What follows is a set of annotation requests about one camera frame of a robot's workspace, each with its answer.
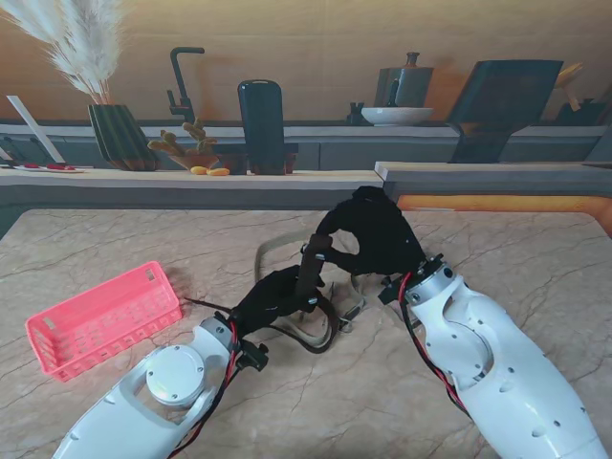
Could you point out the tan braided belt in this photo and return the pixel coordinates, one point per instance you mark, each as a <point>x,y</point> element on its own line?
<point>260,260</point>

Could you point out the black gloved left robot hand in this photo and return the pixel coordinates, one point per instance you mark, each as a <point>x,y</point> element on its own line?
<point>268,301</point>

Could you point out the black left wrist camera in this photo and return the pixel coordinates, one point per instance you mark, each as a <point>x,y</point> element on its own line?
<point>253,356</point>

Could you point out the dark brown braided belt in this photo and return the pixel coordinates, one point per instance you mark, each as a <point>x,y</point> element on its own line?
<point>308,272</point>

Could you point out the pink plastic storage basket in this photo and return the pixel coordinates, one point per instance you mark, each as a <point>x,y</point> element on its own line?
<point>95,330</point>

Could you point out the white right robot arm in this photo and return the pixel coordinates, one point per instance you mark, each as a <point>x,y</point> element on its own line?
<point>492,363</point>

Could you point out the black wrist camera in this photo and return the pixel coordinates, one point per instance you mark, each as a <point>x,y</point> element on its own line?
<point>253,356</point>
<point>389,291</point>

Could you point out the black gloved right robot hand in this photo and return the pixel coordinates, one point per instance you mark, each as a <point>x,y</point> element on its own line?
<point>382,229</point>

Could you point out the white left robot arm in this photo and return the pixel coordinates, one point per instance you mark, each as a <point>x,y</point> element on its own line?
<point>143,416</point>

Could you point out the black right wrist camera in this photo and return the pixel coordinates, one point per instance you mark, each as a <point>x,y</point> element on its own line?
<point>389,291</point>

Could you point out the printed kitchen scene backdrop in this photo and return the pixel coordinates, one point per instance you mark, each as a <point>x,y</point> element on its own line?
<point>306,28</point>

